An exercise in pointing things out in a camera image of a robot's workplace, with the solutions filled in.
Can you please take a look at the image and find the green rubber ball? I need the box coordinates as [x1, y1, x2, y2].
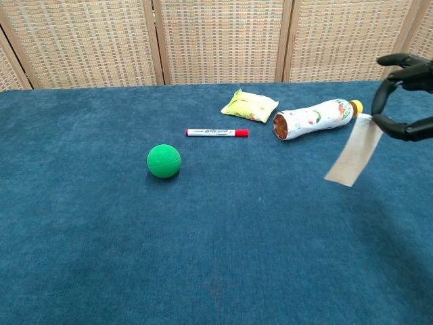
[146, 144, 182, 179]

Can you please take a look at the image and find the yellow rectangular sheet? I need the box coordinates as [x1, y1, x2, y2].
[323, 112, 384, 187]

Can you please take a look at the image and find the yellow-green snack packet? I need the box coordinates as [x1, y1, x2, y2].
[220, 89, 279, 125]

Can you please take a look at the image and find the right silver and black robot hand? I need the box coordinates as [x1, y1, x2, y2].
[371, 53, 433, 142]

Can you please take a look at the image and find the woven rattan folding screen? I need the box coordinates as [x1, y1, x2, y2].
[0, 0, 433, 91]

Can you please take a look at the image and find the tea bottle with yellow cap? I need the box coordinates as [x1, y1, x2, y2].
[272, 98, 365, 142]

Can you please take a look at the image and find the red and white marker pen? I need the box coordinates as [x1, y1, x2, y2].
[184, 128, 250, 139]

